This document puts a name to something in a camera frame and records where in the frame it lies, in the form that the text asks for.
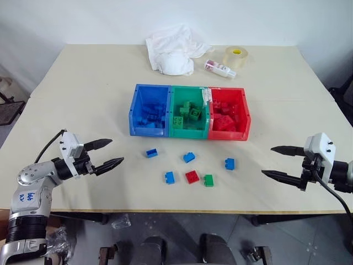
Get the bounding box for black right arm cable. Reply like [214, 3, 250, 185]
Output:
[312, 165, 353, 221]

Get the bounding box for dark green toy brick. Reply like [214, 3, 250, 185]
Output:
[178, 100, 192, 118]
[188, 108, 203, 121]

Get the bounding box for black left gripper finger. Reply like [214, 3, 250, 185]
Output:
[82, 139, 114, 152]
[93, 157, 125, 177]

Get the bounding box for green plastic bin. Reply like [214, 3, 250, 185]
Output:
[167, 85, 212, 139]

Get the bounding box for red plastic bin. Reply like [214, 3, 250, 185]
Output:
[207, 87, 252, 142]

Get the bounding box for dark rounded shape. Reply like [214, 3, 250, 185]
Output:
[197, 233, 237, 265]
[137, 235, 169, 265]

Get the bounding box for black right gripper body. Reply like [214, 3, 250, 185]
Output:
[299, 153, 327, 192]

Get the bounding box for small clear spray bottle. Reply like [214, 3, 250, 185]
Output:
[204, 59, 238, 80]

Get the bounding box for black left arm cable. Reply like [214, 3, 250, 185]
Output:
[33, 129, 68, 164]

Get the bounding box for clear plastic bag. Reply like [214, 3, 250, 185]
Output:
[45, 225, 77, 262]
[111, 213, 131, 230]

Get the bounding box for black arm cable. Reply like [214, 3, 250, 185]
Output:
[312, 165, 353, 221]
[33, 129, 68, 164]

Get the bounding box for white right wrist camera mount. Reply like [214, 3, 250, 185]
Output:
[304, 132, 338, 184]

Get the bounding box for black metal stand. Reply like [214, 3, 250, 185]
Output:
[0, 73, 27, 127]

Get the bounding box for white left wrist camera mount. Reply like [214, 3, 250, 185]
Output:
[58, 131, 85, 180]

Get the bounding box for crumpled white cloth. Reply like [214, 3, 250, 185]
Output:
[145, 23, 216, 76]

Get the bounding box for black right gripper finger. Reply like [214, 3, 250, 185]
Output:
[261, 169, 303, 190]
[270, 145, 306, 158]

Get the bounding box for light green toy brick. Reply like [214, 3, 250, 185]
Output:
[172, 115, 185, 130]

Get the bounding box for blue plastic bin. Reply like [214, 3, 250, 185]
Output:
[128, 83, 173, 137]

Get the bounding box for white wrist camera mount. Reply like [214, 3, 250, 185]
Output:
[304, 132, 338, 184]
[58, 131, 85, 180]

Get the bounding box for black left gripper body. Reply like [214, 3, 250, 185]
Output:
[73, 153, 98, 177]

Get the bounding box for clear tape roll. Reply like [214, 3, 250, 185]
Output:
[222, 45, 250, 70]

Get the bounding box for large red toy brick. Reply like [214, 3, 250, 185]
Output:
[212, 114, 237, 133]

